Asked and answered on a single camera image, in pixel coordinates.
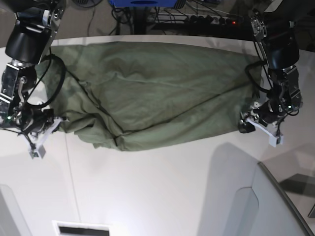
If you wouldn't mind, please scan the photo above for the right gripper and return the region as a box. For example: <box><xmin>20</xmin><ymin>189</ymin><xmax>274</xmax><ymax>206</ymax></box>
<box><xmin>13</xmin><ymin>108</ymin><xmax>69</xmax><ymax>159</ymax></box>

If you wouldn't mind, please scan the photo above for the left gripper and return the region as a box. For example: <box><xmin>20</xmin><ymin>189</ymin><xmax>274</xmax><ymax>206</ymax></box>
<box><xmin>238</xmin><ymin>99</ymin><xmax>285</xmax><ymax>147</ymax></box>

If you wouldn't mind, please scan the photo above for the green t-shirt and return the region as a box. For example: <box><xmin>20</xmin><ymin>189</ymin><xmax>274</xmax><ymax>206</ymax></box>
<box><xmin>51</xmin><ymin>42</ymin><xmax>258</xmax><ymax>151</ymax></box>

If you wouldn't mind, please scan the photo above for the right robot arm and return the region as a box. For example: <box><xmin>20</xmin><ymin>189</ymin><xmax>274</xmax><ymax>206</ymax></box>
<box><xmin>0</xmin><ymin>0</ymin><xmax>67</xmax><ymax>158</ymax></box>

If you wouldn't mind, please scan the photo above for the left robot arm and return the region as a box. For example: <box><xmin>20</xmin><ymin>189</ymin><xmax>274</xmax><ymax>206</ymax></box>
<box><xmin>238</xmin><ymin>0</ymin><xmax>315</xmax><ymax>147</ymax></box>

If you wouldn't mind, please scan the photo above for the white label plate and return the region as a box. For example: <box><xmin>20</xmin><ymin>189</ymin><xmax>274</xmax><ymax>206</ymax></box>
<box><xmin>52</xmin><ymin>221</ymin><xmax>114</xmax><ymax>236</ymax></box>

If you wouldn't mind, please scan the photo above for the black power strip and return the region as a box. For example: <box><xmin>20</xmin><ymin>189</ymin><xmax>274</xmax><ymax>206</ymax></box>
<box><xmin>153</xmin><ymin>13</ymin><xmax>244</xmax><ymax>26</ymax></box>

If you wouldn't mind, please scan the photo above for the blue box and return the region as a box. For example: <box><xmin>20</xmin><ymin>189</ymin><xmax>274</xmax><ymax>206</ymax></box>
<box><xmin>109</xmin><ymin>0</ymin><xmax>177</xmax><ymax>7</ymax></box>

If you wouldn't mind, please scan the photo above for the black table leg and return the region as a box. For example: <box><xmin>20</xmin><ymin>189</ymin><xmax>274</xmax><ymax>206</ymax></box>
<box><xmin>131</xmin><ymin>7</ymin><xmax>150</xmax><ymax>35</ymax></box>

